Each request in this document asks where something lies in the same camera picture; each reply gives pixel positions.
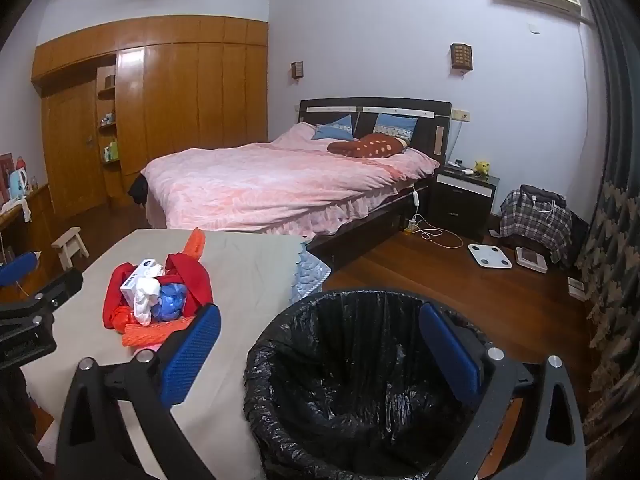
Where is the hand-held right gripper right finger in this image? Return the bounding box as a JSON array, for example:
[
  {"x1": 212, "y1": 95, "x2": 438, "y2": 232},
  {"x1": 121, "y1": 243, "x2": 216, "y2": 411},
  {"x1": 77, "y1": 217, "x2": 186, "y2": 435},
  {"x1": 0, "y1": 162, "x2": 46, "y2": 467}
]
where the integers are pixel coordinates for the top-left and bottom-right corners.
[{"x1": 419, "y1": 302, "x2": 587, "y2": 480}]

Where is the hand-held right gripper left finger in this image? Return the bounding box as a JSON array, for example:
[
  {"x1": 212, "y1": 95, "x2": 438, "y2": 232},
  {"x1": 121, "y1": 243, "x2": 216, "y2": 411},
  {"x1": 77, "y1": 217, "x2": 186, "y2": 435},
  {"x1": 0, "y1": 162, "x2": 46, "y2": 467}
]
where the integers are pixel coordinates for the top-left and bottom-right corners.
[{"x1": 55, "y1": 304, "x2": 222, "y2": 480}]

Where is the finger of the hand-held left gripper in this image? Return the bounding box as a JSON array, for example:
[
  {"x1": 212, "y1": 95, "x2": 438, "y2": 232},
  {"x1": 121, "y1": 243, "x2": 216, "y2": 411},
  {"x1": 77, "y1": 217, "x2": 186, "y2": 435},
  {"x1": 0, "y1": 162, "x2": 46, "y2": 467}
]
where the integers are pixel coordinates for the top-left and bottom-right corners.
[
  {"x1": 20, "y1": 268, "x2": 84, "y2": 317},
  {"x1": 0, "y1": 251, "x2": 42, "y2": 289}
]

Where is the orange foam net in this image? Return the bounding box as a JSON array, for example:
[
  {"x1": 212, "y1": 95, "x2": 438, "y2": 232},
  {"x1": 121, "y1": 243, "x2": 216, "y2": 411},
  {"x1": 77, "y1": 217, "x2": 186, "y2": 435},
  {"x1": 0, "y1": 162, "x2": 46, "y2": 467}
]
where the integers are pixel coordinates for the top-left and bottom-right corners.
[
  {"x1": 182, "y1": 227, "x2": 207, "y2": 261},
  {"x1": 121, "y1": 316, "x2": 198, "y2": 348}
]

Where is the red plastic wrap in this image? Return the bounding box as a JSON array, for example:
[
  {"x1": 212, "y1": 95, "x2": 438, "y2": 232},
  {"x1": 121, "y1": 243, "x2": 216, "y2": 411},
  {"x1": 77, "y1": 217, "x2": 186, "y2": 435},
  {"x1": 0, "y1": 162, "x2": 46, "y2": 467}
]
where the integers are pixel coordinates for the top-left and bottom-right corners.
[{"x1": 111, "y1": 307, "x2": 136, "y2": 333}]

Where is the white tissue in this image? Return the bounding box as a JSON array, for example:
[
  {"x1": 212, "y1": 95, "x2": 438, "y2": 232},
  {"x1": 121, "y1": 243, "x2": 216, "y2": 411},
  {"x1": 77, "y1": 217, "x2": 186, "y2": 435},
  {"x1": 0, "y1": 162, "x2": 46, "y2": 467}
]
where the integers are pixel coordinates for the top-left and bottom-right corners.
[{"x1": 132, "y1": 277, "x2": 162, "y2": 323}]

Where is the white cardboard box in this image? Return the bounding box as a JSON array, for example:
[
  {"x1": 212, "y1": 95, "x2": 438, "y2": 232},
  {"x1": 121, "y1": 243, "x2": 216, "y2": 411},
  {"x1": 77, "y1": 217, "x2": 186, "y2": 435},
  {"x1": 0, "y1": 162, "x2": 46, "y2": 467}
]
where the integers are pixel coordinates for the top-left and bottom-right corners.
[{"x1": 119, "y1": 258, "x2": 166, "y2": 306}]

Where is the red plastic bag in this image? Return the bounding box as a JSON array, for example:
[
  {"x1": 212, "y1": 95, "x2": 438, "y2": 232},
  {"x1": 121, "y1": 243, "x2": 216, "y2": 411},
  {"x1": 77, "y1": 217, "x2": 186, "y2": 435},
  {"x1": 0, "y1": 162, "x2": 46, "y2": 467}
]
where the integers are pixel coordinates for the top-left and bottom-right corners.
[{"x1": 102, "y1": 252, "x2": 215, "y2": 333}]

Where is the bin with black bag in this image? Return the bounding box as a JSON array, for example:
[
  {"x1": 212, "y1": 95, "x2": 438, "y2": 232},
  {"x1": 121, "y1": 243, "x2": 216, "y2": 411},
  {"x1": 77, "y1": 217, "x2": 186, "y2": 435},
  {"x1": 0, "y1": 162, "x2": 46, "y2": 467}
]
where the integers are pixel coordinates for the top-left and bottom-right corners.
[{"x1": 243, "y1": 289, "x2": 506, "y2": 480}]

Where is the wooden desk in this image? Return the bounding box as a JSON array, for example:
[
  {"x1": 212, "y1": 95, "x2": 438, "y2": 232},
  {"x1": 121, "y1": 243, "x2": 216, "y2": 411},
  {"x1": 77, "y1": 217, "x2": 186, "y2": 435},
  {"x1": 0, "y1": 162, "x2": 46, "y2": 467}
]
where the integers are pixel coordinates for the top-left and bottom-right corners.
[{"x1": 0, "y1": 182, "x2": 56, "y2": 286}]

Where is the small wooden stool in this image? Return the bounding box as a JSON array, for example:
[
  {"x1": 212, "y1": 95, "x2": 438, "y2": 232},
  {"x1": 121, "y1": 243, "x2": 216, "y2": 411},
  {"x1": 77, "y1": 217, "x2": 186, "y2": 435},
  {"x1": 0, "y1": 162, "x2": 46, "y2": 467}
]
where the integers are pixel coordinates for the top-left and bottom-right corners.
[{"x1": 51, "y1": 226, "x2": 91, "y2": 270}]

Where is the table with beige cloth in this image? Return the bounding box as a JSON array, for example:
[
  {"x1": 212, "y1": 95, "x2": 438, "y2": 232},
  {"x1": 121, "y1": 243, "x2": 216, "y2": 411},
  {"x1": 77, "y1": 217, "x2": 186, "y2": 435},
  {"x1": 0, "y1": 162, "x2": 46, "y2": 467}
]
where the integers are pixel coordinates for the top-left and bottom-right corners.
[{"x1": 20, "y1": 228, "x2": 306, "y2": 480}]

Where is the white bathroom scale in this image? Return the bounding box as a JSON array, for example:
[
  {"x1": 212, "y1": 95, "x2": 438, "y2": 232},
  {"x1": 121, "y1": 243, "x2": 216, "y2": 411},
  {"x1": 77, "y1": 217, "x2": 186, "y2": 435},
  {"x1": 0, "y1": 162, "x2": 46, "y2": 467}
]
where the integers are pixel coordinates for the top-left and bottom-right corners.
[{"x1": 467, "y1": 243, "x2": 513, "y2": 270}]

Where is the white scale with brown centre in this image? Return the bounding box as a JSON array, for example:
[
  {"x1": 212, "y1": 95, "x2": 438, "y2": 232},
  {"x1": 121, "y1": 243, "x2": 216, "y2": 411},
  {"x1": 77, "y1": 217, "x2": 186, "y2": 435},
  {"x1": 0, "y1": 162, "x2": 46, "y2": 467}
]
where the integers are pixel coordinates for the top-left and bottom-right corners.
[{"x1": 515, "y1": 246, "x2": 549, "y2": 274}]

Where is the blue quilted pad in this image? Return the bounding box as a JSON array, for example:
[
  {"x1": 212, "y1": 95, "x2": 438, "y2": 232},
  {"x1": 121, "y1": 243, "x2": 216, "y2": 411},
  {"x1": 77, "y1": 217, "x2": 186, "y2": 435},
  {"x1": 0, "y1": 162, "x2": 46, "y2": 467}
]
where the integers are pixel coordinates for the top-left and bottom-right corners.
[{"x1": 290, "y1": 245, "x2": 333, "y2": 306}]

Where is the dark nightstand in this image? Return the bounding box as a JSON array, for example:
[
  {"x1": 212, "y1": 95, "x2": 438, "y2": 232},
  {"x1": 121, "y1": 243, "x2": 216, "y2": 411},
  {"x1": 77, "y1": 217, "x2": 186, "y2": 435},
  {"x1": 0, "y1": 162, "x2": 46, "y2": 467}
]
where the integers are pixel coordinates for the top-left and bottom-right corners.
[{"x1": 431, "y1": 162, "x2": 501, "y2": 243}]

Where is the plaid bag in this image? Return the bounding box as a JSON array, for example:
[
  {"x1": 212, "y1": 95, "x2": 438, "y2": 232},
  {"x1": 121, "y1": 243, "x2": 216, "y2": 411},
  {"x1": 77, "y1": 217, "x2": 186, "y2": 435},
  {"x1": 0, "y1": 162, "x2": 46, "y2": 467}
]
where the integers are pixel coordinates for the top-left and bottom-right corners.
[{"x1": 500, "y1": 185, "x2": 573, "y2": 266}]

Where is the black bag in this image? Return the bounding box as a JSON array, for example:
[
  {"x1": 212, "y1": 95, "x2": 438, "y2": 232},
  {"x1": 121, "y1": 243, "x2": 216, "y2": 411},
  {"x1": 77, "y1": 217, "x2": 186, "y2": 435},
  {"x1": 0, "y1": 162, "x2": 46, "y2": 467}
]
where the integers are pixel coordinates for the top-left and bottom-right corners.
[{"x1": 570, "y1": 210, "x2": 592, "y2": 267}]

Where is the pink blanket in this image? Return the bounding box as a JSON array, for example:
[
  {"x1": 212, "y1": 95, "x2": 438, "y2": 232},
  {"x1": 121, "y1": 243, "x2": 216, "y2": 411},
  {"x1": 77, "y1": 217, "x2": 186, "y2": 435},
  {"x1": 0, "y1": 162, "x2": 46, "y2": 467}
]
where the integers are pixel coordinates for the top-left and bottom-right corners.
[{"x1": 141, "y1": 122, "x2": 441, "y2": 241}]

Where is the patterned dark curtain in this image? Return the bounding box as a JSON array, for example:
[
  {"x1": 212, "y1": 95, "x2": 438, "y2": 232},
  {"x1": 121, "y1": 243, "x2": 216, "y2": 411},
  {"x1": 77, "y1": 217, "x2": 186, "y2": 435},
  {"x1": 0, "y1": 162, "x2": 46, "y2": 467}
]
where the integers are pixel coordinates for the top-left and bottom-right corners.
[{"x1": 570, "y1": 0, "x2": 640, "y2": 480}]

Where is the brown dotted pillow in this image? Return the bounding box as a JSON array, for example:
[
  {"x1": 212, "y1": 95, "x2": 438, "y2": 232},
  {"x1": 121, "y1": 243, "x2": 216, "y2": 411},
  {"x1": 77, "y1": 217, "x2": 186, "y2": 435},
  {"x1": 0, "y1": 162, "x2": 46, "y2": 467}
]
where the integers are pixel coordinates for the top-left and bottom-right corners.
[{"x1": 327, "y1": 133, "x2": 408, "y2": 159}]

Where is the dark wooden bed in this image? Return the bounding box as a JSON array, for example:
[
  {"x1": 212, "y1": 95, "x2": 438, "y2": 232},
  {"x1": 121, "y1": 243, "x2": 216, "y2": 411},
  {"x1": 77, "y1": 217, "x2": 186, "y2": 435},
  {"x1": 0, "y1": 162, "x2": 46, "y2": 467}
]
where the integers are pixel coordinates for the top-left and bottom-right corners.
[{"x1": 142, "y1": 97, "x2": 453, "y2": 268}]

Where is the blue pillow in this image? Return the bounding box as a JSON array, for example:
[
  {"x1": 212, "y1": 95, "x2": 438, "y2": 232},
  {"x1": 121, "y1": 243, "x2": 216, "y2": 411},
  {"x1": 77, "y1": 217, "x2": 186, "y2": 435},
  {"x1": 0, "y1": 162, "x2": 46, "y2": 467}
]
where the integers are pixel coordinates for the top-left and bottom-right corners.
[
  {"x1": 311, "y1": 115, "x2": 356, "y2": 142},
  {"x1": 372, "y1": 112, "x2": 418, "y2": 141}
]

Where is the wooden wardrobe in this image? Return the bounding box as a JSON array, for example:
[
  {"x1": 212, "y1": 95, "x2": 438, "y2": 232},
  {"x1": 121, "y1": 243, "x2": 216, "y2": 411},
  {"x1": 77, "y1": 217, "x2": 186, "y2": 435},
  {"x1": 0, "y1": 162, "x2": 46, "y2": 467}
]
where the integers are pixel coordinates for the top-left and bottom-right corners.
[{"x1": 31, "y1": 15, "x2": 270, "y2": 211}]

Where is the white cable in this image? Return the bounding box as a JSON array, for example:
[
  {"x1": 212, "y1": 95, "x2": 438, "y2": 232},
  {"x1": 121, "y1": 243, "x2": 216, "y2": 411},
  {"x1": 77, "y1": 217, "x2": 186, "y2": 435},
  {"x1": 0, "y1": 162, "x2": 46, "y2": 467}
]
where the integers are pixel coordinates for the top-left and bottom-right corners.
[{"x1": 410, "y1": 207, "x2": 466, "y2": 250}]

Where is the large wall lamp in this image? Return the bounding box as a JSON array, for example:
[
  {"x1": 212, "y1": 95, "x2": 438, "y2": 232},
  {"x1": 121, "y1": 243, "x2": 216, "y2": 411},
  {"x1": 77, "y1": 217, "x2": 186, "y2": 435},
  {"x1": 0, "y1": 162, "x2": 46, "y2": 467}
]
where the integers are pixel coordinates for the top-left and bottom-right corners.
[{"x1": 450, "y1": 42, "x2": 473, "y2": 73}]

